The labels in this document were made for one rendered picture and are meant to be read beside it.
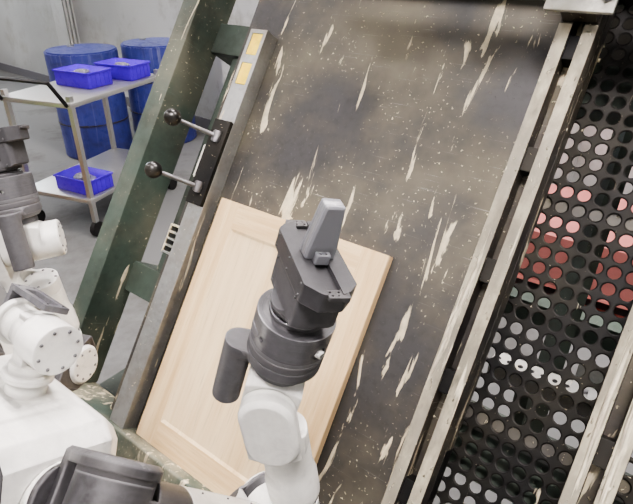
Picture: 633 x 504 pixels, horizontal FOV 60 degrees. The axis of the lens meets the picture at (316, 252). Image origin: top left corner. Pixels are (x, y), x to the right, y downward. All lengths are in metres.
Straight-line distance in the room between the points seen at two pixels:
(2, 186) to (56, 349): 0.37
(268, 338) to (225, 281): 0.64
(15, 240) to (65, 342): 0.31
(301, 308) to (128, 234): 0.98
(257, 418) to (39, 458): 0.26
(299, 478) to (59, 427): 0.30
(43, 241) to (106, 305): 0.48
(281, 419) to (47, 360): 0.30
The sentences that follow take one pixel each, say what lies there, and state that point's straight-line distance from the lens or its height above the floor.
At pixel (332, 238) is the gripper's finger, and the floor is 1.61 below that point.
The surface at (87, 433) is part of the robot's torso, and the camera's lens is 0.77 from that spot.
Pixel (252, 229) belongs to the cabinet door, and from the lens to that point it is 1.18.
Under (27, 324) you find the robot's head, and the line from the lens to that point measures 0.77.
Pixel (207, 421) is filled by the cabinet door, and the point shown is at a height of 0.98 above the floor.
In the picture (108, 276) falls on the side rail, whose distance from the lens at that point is 1.47.
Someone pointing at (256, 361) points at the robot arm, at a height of 1.46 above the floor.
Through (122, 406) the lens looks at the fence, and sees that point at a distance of 1.37.
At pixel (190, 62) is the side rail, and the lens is 1.49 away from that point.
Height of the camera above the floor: 1.85
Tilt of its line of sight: 29 degrees down
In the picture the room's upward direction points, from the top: straight up
